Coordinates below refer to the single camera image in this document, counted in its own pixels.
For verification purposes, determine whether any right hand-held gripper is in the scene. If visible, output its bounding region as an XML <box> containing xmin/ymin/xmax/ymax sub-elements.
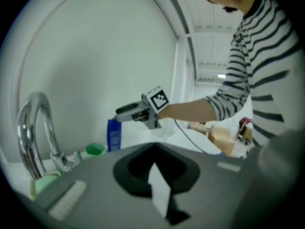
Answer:
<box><xmin>114</xmin><ymin>86</ymin><xmax>170</xmax><ymax>130</ymax></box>

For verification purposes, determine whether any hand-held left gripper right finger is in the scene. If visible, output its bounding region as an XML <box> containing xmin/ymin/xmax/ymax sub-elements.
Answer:
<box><xmin>154</xmin><ymin>142</ymin><xmax>254</xmax><ymax>229</ymax></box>

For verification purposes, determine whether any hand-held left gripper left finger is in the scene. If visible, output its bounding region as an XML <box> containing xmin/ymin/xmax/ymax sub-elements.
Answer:
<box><xmin>32</xmin><ymin>142</ymin><xmax>173</xmax><ymax>229</ymax></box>

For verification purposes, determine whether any small blue object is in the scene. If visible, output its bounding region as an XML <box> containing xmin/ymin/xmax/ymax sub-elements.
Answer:
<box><xmin>107</xmin><ymin>119</ymin><xmax>122</xmax><ymax>152</ymax></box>

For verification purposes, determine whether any green hexagonal cup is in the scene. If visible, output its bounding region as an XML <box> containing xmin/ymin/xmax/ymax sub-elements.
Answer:
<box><xmin>85</xmin><ymin>143</ymin><xmax>107</xmax><ymax>156</ymax></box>

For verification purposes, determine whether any person's right forearm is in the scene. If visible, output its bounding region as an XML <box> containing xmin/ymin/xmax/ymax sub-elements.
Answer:
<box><xmin>158</xmin><ymin>98</ymin><xmax>216</xmax><ymax>123</ymax></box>

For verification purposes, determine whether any large cardboard box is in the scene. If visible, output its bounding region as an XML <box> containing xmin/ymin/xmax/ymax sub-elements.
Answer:
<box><xmin>207</xmin><ymin>137</ymin><xmax>236</xmax><ymax>157</ymax></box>

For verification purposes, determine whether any small cardboard box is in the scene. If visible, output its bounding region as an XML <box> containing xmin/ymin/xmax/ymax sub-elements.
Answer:
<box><xmin>213</xmin><ymin>125</ymin><xmax>233</xmax><ymax>140</ymax></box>

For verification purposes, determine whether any chrome faucet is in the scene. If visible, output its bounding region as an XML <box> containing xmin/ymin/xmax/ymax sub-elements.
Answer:
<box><xmin>16</xmin><ymin>91</ymin><xmax>84</xmax><ymax>180</ymax></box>

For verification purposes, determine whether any person's striped shirt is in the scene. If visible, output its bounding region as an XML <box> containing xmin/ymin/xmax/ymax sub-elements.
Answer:
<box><xmin>204</xmin><ymin>0</ymin><xmax>301</xmax><ymax>147</ymax></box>

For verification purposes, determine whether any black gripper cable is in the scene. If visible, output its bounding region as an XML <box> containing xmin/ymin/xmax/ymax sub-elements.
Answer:
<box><xmin>173</xmin><ymin>119</ymin><xmax>205</xmax><ymax>154</ymax></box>

